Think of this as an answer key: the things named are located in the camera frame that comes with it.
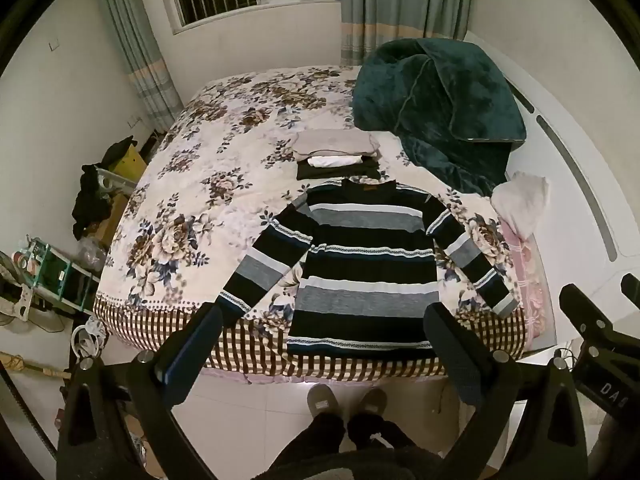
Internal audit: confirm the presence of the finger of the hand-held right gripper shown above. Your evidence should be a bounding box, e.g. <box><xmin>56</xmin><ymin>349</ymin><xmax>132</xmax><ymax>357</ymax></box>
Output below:
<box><xmin>620</xmin><ymin>272</ymin><xmax>640</xmax><ymax>311</ymax></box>
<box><xmin>559</xmin><ymin>284</ymin><xmax>615</xmax><ymax>343</ymax></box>

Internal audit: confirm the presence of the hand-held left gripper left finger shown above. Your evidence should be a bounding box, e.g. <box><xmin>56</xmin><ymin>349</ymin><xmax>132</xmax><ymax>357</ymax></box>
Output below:
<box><xmin>56</xmin><ymin>301</ymin><xmax>224</xmax><ymax>480</ymax></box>

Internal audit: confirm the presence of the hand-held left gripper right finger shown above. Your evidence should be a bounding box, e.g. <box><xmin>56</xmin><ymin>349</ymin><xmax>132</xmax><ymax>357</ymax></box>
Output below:
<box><xmin>423</xmin><ymin>304</ymin><xmax>588</xmax><ymax>480</ymax></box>

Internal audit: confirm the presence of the striped knit sweater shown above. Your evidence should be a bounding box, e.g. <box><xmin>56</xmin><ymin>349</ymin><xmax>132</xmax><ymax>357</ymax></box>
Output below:
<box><xmin>215</xmin><ymin>176</ymin><xmax>519</xmax><ymax>361</ymax></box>

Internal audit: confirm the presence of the pile of dark clothes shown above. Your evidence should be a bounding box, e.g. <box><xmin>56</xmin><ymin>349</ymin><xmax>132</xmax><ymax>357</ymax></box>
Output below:
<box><xmin>71</xmin><ymin>162</ymin><xmax>113</xmax><ymax>241</ymax></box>

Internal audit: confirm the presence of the pink bed sheet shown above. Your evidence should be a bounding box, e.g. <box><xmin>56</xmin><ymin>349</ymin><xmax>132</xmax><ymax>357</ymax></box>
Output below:
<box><xmin>500</xmin><ymin>220</ymin><xmax>551</xmax><ymax>356</ymax></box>

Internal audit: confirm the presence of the grey slipper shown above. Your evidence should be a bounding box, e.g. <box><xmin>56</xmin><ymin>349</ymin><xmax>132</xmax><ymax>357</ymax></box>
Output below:
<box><xmin>306</xmin><ymin>385</ymin><xmax>343</xmax><ymax>418</ymax></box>
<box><xmin>357</xmin><ymin>387</ymin><xmax>388</xmax><ymax>418</ymax></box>

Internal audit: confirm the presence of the person's right leg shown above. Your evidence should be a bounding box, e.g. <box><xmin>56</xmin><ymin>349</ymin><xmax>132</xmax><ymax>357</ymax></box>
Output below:
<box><xmin>347</xmin><ymin>412</ymin><xmax>431</xmax><ymax>461</ymax></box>

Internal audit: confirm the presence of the person's leg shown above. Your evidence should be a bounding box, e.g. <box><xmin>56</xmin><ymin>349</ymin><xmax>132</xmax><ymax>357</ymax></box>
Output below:
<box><xmin>270</xmin><ymin>412</ymin><xmax>346</xmax><ymax>480</ymax></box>
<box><xmin>347</xmin><ymin>412</ymin><xmax>431</xmax><ymax>461</ymax></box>

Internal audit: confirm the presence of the crumpled white cloth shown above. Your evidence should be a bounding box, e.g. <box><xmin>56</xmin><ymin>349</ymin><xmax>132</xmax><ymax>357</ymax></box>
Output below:
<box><xmin>490</xmin><ymin>171</ymin><xmax>551</xmax><ymax>238</ymax></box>

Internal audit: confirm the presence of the person's left leg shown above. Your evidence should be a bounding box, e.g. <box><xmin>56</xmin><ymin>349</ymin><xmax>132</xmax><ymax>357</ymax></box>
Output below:
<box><xmin>270</xmin><ymin>412</ymin><xmax>346</xmax><ymax>480</ymax></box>

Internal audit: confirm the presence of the cardboard box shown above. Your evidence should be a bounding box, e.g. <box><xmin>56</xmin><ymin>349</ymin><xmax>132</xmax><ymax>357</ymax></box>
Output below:
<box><xmin>92</xmin><ymin>192</ymin><xmax>128</xmax><ymax>246</ymax></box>

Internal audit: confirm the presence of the green storage rack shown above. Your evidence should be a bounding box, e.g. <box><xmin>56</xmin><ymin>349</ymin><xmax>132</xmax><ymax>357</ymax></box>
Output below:
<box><xmin>17</xmin><ymin>240</ymin><xmax>101</xmax><ymax>316</ymax></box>

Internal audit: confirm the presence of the floral bedspread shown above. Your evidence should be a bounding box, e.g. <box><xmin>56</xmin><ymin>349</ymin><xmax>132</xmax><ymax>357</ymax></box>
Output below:
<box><xmin>92</xmin><ymin>64</ymin><xmax>531</xmax><ymax>378</ymax></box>

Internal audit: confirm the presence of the white headboard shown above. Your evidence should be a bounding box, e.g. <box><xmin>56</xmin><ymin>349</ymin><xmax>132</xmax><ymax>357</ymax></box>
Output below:
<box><xmin>465</xmin><ymin>30</ymin><xmax>640</xmax><ymax>361</ymax></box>

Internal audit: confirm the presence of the yellow box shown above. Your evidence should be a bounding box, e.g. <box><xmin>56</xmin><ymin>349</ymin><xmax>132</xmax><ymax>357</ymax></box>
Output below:
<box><xmin>107</xmin><ymin>144</ymin><xmax>147</xmax><ymax>181</ymax></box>

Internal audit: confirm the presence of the black cloth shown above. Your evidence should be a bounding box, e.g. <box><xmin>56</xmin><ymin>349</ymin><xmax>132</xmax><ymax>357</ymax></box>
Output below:
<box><xmin>102</xmin><ymin>135</ymin><xmax>138</xmax><ymax>168</ymax></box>

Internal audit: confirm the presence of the folded white garment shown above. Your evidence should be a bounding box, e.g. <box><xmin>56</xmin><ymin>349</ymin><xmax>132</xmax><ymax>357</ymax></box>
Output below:
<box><xmin>307</xmin><ymin>155</ymin><xmax>362</xmax><ymax>168</ymax></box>

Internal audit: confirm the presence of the dark green plush blanket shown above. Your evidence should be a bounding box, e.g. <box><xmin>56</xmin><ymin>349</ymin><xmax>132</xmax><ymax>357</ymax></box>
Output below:
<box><xmin>351</xmin><ymin>37</ymin><xmax>527</xmax><ymax>197</ymax></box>

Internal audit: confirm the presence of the wooden broom handle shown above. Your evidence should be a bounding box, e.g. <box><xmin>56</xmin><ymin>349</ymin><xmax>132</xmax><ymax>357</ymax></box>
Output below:
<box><xmin>0</xmin><ymin>350</ymin><xmax>71</xmax><ymax>381</ymax></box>

